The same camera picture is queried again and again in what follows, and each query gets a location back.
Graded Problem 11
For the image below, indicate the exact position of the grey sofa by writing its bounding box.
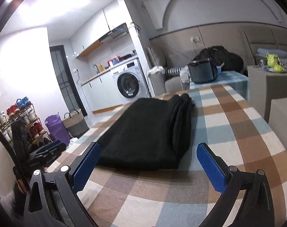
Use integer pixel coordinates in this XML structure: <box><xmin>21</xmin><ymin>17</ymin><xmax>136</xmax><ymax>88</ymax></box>
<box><xmin>146</xmin><ymin>23</ymin><xmax>287</xmax><ymax>96</ymax></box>

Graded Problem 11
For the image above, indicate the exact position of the black range hood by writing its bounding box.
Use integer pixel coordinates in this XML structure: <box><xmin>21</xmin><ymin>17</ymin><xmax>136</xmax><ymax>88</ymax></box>
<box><xmin>99</xmin><ymin>23</ymin><xmax>129</xmax><ymax>44</ymax></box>

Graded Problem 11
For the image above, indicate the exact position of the purple bag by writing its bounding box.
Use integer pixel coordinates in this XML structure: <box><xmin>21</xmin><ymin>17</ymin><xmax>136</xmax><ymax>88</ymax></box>
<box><xmin>45</xmin><ymin>114</ymin><xmax>71</xmax><ymax>146</ymax></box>

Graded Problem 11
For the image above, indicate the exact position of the white washing machine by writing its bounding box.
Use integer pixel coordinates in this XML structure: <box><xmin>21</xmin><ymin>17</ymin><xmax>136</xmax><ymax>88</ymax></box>
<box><xmin>110</xmin><ymin>58</ymin><xmax>151</xmax><ymax>105</ymax></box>

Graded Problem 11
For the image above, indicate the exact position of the checkered plaid tablecloth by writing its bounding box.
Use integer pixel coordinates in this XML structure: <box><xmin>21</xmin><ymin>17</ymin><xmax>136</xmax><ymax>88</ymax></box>
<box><xmin>78</xmin><ymin>85</ymin><xmax>287</xmax><ymax>226</ymax></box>

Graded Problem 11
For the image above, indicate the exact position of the grey cardboard box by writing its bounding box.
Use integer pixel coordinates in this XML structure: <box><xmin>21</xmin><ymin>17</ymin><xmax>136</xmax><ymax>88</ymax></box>
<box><xmin>247</xmin><ymin>66</ymin><xmax>287</xmax><ymax>122</ymax></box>

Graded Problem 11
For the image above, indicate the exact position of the black knit sweater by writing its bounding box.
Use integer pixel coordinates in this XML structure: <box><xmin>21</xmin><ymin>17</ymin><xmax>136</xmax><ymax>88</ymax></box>
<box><xmin>97</xmin><ymin>94</ymin><xmax>195</xmax><ymax>171</ymax></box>

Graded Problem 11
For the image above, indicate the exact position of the woven laundry basket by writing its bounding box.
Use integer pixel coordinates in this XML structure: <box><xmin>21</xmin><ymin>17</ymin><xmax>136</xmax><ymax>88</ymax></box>
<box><xmin>62</xmin><ymin>109</ymin><xmax>89</xmax><ymax>138</ymax></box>

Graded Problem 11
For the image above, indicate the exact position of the shoe rack with shoes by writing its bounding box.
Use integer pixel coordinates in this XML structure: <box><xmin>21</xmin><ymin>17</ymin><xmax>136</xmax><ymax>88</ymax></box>
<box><xmin>0</xmin><ymin>97</ymin><xmax>51</xmax><ymax>152</ymax></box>

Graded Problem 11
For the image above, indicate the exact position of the black backpack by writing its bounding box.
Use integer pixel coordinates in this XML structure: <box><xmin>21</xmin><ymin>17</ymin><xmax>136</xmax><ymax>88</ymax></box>
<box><xmin>193</xmin><ymin>46</ymin><xmax>244</xmax><ymax>73</ymax></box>

